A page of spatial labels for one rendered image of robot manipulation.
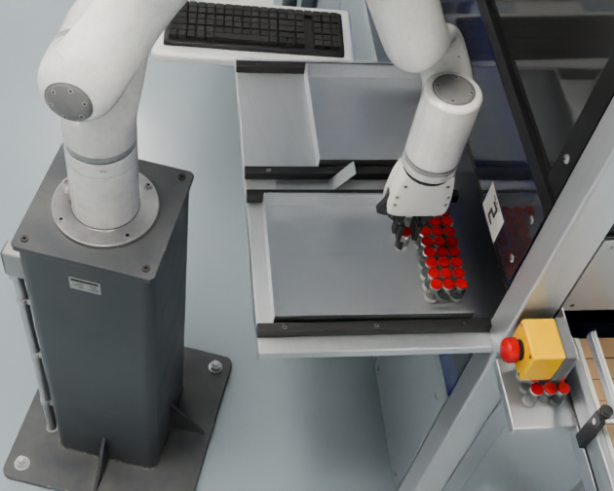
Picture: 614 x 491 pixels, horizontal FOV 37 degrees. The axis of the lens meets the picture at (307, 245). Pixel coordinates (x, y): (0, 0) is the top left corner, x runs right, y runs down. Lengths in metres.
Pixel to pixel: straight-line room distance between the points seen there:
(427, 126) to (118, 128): 0.49
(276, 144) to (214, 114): 1.28
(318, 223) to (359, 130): 0.26
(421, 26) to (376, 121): 0.68
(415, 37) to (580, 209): 0.32
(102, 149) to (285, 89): 0.53
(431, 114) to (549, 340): 0.40
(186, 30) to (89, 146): 0.67
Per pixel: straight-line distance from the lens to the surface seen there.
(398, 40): 1.20
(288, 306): 1.55
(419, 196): 1.43
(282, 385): 2.47
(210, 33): 2.06
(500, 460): 2.04
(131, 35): 1.29
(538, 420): 1.55
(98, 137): 1.47
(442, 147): 1.33
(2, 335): 2.57
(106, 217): 1.61
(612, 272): 1.44
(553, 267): 1.38
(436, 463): 1.98
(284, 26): 2.10
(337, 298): 1.57
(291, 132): 1.80
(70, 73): 1.32
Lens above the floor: 2.18
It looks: 53 degrees down
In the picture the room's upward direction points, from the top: 12 degrees clockwise
